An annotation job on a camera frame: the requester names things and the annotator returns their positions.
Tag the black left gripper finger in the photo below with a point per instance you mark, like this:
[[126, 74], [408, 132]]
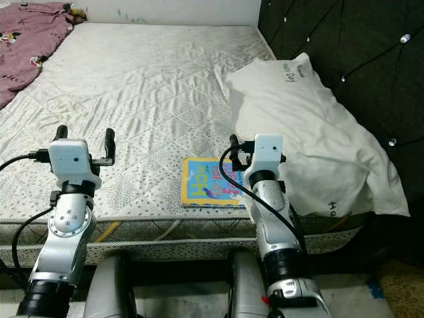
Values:
[[110, 143], [60, 132]]

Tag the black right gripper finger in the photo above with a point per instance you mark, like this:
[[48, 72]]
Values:
[[234, 152]]

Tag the colourful yellow-edged picture book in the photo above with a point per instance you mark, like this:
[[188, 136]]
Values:
[[205, 182]]

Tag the purple cartoon print blanket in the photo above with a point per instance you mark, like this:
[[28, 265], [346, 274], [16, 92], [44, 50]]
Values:
[[26, 46]]

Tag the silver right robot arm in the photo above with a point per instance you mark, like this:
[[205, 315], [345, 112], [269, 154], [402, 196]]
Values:
[[281, 232]]

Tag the white quilted mattress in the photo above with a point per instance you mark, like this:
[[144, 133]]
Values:
[[139, 86]]

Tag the white pillow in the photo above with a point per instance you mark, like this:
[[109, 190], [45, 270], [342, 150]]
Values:
[[305, 119]]

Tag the robot left leg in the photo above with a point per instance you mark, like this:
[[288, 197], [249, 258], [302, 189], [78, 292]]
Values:
[[106, 291]]

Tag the robot leg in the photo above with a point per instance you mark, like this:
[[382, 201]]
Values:
[[106, 291], [248, 291]]

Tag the robot right leg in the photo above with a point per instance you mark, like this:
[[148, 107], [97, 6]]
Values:
[[248, 291]]

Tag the black tufted headboard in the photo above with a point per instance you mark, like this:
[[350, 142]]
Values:
[[358, 40]]

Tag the brown floor mat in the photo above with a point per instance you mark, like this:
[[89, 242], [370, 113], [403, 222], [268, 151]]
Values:
[[401, 291]]

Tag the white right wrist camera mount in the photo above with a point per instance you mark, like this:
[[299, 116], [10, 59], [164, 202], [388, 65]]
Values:
[[265, 154]]

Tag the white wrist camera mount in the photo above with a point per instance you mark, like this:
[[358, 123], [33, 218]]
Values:
[[73, 165], [265, 154]]

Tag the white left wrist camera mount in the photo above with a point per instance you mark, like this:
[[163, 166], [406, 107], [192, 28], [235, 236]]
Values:
[[73, 165]]

